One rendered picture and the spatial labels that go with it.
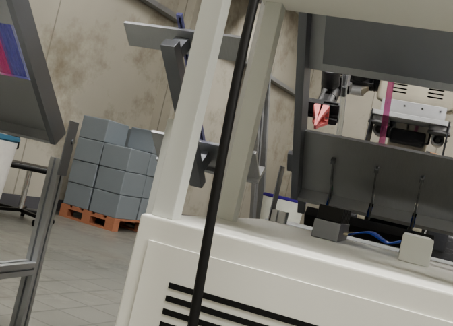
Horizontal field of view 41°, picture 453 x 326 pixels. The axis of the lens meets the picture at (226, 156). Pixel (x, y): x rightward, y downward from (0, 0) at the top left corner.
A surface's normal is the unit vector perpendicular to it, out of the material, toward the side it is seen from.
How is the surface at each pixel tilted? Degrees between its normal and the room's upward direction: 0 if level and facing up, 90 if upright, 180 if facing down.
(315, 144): 132
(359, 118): 90
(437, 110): 90
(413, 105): 90
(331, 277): 90
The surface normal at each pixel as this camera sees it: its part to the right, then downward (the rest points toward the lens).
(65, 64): 0.85, 0.18
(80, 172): -0.48, -0.15
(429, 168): -0.36, 0.58
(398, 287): -0.29, -0.11
